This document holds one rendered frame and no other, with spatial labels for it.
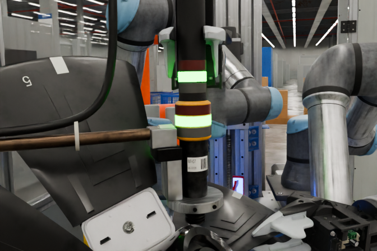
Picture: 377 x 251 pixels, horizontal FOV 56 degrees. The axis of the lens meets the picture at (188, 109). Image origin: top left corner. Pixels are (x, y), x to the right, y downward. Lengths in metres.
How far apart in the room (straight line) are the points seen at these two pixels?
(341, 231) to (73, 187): 0.36
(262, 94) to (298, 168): 0.49
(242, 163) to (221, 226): 0.73
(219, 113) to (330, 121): 0.23
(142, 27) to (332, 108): 0.50
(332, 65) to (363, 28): 1.44
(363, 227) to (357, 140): 0.59
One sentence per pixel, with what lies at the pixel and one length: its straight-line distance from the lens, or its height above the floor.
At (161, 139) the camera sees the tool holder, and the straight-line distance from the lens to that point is 0.41.
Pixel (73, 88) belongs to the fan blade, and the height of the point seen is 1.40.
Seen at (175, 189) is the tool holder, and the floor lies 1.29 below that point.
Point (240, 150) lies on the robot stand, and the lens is 1.26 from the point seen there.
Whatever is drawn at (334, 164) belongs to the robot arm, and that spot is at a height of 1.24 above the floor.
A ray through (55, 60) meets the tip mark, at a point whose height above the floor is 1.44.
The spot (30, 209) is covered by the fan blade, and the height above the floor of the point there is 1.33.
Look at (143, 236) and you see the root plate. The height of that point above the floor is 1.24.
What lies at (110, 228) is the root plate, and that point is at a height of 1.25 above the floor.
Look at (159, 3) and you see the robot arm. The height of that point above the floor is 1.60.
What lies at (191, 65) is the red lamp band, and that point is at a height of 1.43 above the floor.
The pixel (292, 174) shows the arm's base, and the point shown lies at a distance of 1.22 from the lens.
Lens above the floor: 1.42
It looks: 6 degrees down
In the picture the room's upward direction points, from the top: 1 degrees counter-clockwise
